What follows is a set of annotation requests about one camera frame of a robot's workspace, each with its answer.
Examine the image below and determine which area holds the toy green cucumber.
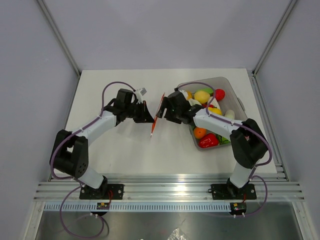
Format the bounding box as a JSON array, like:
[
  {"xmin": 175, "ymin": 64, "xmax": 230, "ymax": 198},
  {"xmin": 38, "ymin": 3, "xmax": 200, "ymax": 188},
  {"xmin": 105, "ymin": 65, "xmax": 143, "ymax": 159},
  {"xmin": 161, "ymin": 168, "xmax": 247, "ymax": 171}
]
[{"xmin": 195, "ymin": 87, "xmax": 215, "ymax": 96}]

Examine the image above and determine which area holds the toy yellow lemon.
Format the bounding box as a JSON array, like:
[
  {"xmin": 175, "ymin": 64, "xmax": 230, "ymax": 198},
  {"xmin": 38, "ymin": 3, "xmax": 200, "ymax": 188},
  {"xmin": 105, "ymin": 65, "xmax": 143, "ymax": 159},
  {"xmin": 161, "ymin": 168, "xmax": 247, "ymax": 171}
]
[{"xmin": 193, "ymin": 90, "xmax": 211, "ymax": 104}]

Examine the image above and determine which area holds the crumpled clear plastic wrap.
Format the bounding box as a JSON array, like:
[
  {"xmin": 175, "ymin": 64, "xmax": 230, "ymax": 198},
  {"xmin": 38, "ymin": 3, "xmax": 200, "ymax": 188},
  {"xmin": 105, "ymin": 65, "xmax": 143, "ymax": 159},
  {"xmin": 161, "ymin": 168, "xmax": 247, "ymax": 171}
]
[{"xmin": 167, "ymin": 227, "xmax": 189, "ymax": 240}]

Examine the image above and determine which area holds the toy yellow pear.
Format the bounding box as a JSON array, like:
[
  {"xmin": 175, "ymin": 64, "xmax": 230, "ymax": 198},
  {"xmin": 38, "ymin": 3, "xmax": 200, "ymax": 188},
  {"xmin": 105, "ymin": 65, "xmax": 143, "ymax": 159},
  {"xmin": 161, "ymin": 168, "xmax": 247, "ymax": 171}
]
[{"xmin": 208, "ymin": 107, "xmax": 223, "ymax": 116}]

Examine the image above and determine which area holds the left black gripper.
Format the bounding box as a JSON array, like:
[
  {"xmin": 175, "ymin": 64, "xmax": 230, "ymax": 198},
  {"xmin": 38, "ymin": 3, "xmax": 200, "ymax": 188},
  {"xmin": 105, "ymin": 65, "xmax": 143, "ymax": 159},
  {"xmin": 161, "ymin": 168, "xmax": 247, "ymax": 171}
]
[{"xmin": 124, "ymin": 100, "xmax": 155, "ymax": 124}]

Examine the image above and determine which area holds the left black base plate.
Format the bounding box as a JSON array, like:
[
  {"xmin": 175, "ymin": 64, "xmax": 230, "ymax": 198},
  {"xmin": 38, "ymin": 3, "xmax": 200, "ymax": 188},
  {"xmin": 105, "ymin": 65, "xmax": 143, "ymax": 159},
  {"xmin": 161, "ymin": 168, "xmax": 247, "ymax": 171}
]
[{"xmin": 79, "ymin": 183, "xmax": 125, "ymax": 200}]

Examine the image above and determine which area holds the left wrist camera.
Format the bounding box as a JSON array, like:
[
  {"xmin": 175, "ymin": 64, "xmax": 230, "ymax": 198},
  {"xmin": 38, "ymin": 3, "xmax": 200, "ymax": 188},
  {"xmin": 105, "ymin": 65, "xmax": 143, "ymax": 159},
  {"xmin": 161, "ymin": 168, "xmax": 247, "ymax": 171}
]
[{"xmin": 134, "ymin": 87, "xmax": 147, "ymax": 103}]

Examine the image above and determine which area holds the toy yellow potato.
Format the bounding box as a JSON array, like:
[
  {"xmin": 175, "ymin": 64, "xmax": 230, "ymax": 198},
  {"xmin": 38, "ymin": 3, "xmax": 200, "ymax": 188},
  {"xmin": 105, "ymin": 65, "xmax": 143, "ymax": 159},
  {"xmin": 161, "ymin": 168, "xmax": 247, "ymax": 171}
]
[{"xmin": 185, "ymin": 91, "xmax": 193, "ymax": 100}]

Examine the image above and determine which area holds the toy red bell pepper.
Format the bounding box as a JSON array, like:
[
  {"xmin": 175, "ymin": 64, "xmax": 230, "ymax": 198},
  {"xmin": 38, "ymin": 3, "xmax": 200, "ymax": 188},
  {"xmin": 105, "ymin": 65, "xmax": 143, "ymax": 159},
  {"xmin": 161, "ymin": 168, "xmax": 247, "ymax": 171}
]
[{"xmin": 198, "ymin": 133, "xmax": 219, "ymax": 149}]

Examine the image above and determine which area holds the clear zip top bag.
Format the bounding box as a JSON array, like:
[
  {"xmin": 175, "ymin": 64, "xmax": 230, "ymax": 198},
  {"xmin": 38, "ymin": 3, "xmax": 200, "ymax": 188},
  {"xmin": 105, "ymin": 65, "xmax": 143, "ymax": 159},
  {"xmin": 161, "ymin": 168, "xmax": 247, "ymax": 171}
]
[{"xmin": 150, "ymin": 92, "xmax": 166, "ymax": 138}]

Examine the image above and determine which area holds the aluminium mounting rail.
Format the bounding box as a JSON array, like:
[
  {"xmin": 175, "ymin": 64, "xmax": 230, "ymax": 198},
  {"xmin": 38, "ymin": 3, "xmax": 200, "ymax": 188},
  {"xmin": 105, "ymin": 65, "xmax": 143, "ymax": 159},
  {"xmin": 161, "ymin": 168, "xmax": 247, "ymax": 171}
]
[{"xmin": 33, "ymin": 173, "xmax": 305, "ymax": 202}]

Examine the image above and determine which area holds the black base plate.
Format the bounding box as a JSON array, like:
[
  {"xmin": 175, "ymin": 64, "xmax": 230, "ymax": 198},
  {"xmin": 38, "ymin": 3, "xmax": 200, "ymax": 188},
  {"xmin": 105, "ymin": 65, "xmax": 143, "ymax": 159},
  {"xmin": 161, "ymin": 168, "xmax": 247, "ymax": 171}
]
[
  {"xmin": 79, "ymin": 183, "xmax": 125, "ymax": 200},
  {"xmin": 207, "ymin": 183, "xmax": 257, "ymax": 200}
]

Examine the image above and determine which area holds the toy green watermelon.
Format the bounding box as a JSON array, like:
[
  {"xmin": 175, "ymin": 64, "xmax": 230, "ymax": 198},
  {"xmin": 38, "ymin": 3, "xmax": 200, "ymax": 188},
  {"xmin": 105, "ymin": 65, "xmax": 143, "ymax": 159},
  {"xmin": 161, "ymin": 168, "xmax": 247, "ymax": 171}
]
[{"xmin": 216, "ymin": 134, "xmax": 231, "ymax": 145}]

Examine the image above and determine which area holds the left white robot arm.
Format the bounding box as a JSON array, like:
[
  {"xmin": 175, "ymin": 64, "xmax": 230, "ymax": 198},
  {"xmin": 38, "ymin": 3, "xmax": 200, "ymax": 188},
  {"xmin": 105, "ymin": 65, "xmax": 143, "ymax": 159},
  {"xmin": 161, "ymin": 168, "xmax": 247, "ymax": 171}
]
[{"xmin": 49, "ymin": 88, "xmax": 154, "ymax": 200}]

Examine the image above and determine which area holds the toy red chili pepper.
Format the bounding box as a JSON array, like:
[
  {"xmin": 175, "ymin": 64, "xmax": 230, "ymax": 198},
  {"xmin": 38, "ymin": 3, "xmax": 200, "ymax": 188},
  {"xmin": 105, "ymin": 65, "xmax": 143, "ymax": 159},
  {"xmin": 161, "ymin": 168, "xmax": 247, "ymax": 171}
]
[{"xmin": 202, "ymin": 104, "xmax": 216, "ymax": 108}]

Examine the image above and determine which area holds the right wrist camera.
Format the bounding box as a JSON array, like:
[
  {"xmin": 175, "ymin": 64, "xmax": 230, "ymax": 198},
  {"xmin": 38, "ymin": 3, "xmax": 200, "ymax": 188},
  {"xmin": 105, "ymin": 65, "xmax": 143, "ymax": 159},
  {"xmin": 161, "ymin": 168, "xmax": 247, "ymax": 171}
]
[{"xmin": 180, "ymin": 90, "xmax": 189, "ymax": 100}]

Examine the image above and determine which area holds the grey plastic food bin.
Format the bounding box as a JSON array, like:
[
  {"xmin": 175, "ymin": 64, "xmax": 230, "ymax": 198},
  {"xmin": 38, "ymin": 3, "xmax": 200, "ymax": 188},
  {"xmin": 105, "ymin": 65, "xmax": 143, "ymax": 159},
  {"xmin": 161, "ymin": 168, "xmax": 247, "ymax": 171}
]
[{"xmin": 177, "ymin": 76, "xmax": 248, "ymax": 151}]

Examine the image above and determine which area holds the white slotted cable duct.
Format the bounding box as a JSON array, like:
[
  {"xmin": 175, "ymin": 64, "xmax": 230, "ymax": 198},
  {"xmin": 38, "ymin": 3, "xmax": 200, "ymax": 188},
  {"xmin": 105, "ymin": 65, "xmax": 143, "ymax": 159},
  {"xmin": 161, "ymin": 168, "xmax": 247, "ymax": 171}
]
[{"xmin": 44, "ymin": 202, "xmax": 231, "ymax": 213}]

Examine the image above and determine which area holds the aluminium frame post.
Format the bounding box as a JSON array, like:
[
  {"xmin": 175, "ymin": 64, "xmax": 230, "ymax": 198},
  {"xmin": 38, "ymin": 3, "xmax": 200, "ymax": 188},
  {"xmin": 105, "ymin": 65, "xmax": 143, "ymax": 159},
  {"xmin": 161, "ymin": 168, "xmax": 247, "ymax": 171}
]
[
  {"xmin": 252, "ymin": 0, "xmax": 299, "ymax": 77},
  {"xmin": 35, "ymin": 0, "xmax": 82, "ymax": 79}
]

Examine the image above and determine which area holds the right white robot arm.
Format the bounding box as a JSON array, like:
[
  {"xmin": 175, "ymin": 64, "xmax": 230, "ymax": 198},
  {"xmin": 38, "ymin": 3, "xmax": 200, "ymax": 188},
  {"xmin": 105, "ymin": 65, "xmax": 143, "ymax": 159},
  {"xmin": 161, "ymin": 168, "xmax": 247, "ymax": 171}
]
[{"xmin": 156, "ymin": 90, "xmax": 270, "ymax": 199}]

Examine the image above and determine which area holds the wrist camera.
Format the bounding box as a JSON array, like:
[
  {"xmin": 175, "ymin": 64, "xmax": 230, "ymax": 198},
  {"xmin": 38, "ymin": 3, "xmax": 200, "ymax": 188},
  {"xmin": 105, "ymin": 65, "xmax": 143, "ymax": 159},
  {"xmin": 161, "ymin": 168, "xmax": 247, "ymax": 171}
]
[
  {"xmin": 134, "ymin": 87, "xmax": 147, "ymax": 103},
  {"xmin": 180, "ymin": 90, "xmax": 189, "ymax": 100}
]

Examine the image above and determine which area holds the left aluminium frame post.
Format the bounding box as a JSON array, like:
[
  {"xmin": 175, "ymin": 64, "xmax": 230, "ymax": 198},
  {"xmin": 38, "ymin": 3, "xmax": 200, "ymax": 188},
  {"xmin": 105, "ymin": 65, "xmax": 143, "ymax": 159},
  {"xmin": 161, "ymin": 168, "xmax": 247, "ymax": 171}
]
[{"xmin": 35, "ymin": 0, "xmax": 82, "ymax": 79}]

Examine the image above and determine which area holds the toy napa cabbage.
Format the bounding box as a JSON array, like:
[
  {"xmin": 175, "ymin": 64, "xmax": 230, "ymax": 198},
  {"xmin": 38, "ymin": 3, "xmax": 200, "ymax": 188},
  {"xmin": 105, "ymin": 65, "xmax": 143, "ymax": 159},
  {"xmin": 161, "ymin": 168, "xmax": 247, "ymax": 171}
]
[{"xmin": 187, "ymin": 98, "xmax": 202, "ymax": 106}]

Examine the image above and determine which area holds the right aluminium frame post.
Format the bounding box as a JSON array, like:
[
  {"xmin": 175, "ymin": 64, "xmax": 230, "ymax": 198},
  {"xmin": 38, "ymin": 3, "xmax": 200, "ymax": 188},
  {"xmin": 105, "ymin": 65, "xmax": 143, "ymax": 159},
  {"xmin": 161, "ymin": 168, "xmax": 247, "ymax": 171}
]
[{"xmin": 252, "ymin": 0, "xmax": 299, "ymax": 77}]

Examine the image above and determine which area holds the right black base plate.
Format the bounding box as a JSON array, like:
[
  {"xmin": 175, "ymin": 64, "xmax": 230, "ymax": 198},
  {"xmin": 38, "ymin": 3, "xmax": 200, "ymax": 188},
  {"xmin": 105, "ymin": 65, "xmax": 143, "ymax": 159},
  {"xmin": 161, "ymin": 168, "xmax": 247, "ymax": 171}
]
[{"xmin": 207, "ymin": 183, "xmax": 257, "ymax": 200}]

